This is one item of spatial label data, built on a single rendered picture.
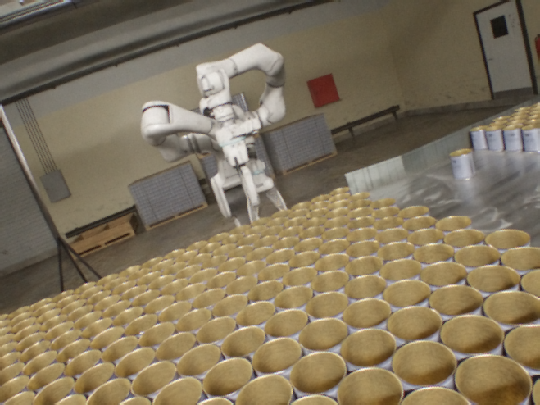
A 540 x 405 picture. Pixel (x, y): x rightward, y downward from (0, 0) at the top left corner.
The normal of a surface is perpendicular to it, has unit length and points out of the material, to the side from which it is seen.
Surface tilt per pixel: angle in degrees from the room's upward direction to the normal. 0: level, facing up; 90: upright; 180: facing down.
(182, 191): 92
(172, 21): 90
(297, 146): 92
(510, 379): 88
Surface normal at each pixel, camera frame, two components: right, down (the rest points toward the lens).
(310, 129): 0.25, 0.11
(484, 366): -0.34, 0.32
